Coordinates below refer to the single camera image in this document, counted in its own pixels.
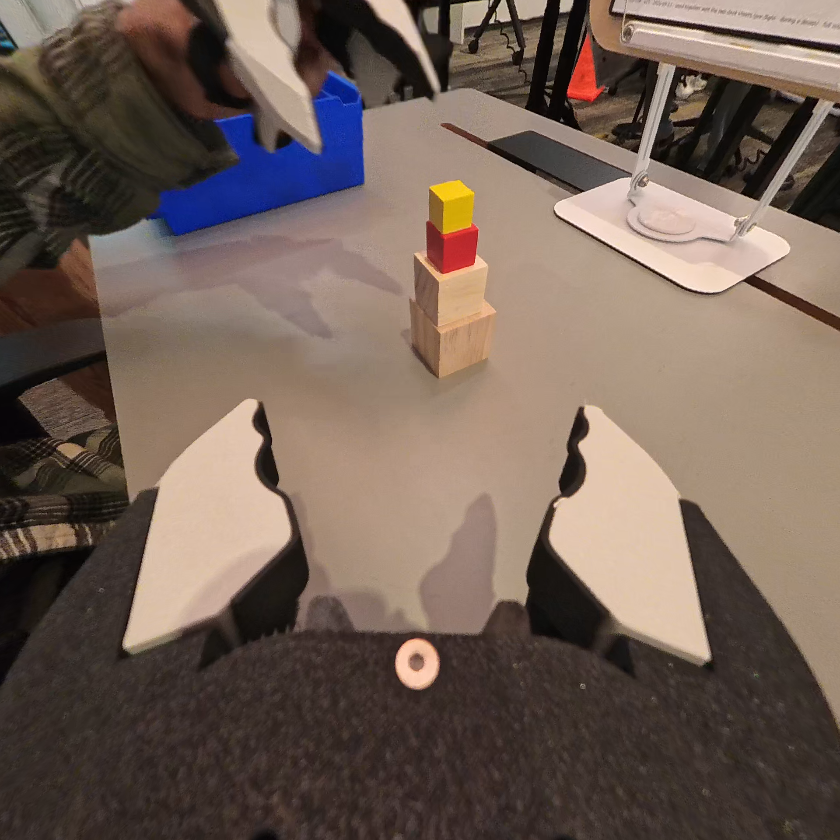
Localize medium plain wooden cube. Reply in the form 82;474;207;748
413;252;490;328

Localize person's left hand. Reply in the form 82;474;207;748
117;0;253;120

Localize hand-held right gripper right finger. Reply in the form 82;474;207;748
525;405;713;665

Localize orange traffic cone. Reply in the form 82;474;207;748
566;33;606;104

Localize person's plaid shirt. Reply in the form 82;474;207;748
0;423;130;562

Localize black chair armrest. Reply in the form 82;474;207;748
0;318;107;408

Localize black tripod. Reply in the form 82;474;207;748
467;0;527;67

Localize person's left forearm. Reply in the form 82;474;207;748
0;3;240;277

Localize brown wooden panel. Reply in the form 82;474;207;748
0;239;118;421

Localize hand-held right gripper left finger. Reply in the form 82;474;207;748
122;398;311;656

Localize yellow wooden cube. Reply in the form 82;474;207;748
428;180;476;235

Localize instruction sheet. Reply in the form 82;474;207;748
609;0;840;48

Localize blue plastic bin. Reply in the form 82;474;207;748
147;71;366;236

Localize white document stand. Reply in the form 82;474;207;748
553;0;840;294

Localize large plain wooden cube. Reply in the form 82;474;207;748
409;298;497;379

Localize red wooden cube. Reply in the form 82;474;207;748
425;220;480;274

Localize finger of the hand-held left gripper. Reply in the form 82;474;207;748
215;0;324;156
298;0;442;101

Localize black desk cable cover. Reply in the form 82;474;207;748
488;130;631;195

